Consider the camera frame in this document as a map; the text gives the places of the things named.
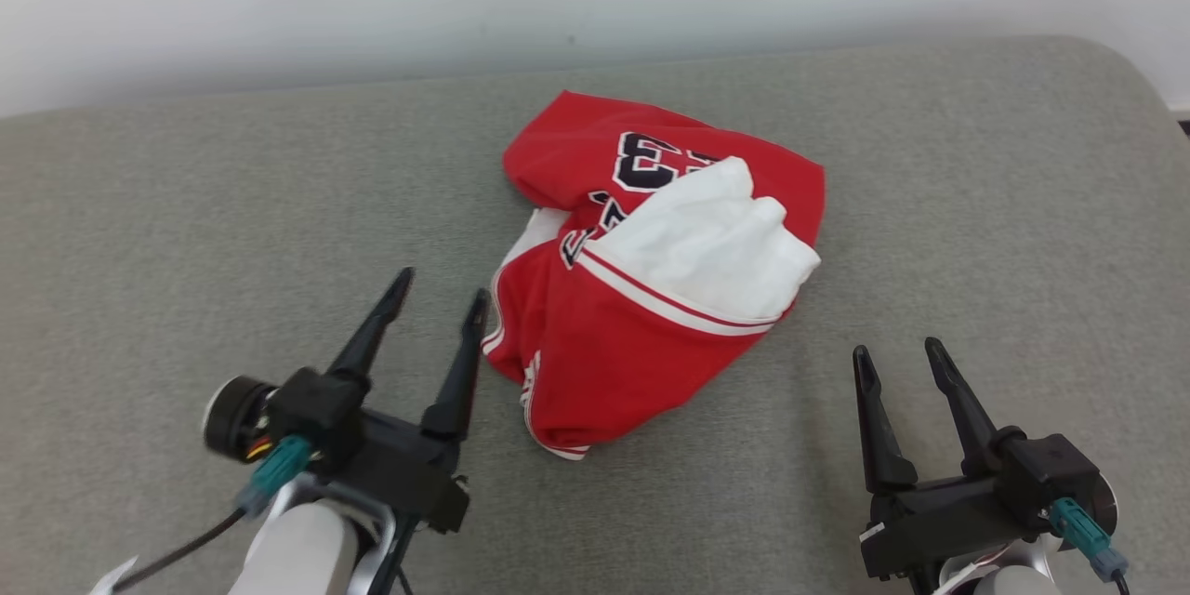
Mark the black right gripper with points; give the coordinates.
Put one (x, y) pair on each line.
(930, 525)

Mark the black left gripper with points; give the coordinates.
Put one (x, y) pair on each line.
(409, 474)

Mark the red Bulls jersey white sleeves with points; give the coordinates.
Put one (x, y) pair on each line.
(604, 372)

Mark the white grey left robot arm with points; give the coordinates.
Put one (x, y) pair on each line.
(297, 548)

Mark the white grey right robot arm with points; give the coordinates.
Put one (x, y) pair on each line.
(1013, 581)

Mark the grey fabric sofa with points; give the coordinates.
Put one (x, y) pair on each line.
(186, 251)

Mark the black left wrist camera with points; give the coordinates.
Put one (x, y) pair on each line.
(311, 409)

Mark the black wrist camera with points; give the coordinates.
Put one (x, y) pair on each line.
(1051, 469)
(311, 409)

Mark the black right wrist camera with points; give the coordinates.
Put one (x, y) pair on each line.
(1051, 469)

